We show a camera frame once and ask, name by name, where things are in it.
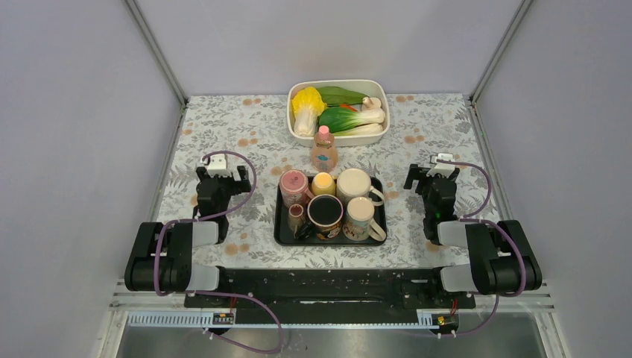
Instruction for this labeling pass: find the pink patterned mug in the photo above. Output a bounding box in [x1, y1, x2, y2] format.
[279, 169, 315, 208]

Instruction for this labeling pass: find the small brown mug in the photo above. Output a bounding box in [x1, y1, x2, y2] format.
[288, 204, 306, 236]

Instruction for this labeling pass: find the cream seashell mug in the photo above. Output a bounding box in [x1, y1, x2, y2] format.
[342, 197, 387, 242]

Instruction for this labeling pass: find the black mug with orange flowers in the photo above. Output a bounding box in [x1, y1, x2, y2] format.
[294, 194, 344, 241]

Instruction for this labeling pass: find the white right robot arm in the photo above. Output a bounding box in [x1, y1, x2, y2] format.
[404, 164, 543, 307]

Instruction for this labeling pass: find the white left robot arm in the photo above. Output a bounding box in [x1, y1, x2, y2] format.
[124, 166, 252, 307]

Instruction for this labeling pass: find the large cream mug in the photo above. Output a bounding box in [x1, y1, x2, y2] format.
[336, 168, 385, 208]

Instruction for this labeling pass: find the yellow mug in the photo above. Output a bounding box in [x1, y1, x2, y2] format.
[311, 172, 336, 196]

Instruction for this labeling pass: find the floral patterned table mat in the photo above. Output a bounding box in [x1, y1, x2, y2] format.
[158, 94, 499, 269]

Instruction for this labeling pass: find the black rectangular tray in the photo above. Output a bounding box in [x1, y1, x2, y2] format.
[274, 176, 388, 247]

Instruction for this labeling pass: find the mushroom toy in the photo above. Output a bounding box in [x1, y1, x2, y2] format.
[361, 97, 382, 111]

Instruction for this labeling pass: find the orange bottle with pink cap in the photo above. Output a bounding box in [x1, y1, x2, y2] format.
[311, 125, 338, 172]

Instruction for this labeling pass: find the bok choy toy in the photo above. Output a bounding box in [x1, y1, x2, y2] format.
[318, 107, 386, 133]

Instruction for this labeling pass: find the white rectangular tub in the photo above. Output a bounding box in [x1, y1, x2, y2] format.
[286, 79, 391, 147]

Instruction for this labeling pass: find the yellow napa cabbage toy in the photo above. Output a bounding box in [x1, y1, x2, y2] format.
[291, 87, 328, 136]

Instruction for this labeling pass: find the green leaf vegetable toy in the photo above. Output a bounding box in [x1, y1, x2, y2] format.
[317, 86, 367, 107]

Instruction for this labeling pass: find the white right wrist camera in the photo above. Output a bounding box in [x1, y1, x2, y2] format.
[427, 153, 455, 178]

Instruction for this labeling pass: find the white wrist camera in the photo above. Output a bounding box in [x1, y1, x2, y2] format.
[200, 154, 233, 178]
[427, 153, 455, 178]

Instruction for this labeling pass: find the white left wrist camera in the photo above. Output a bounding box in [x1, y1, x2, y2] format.
[200, 154, 233, 178]

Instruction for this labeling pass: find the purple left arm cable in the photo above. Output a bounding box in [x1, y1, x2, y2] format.
[152, 150, 286, 355]

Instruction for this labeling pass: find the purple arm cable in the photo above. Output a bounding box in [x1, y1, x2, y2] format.
[152, 150, 286, 355]
[394, 159, 528, 339]

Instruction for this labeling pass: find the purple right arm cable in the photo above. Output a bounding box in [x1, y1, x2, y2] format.
[394, 159, 528, 339]

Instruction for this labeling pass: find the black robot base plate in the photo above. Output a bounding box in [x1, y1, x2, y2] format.
[184, 268, 475, 324]

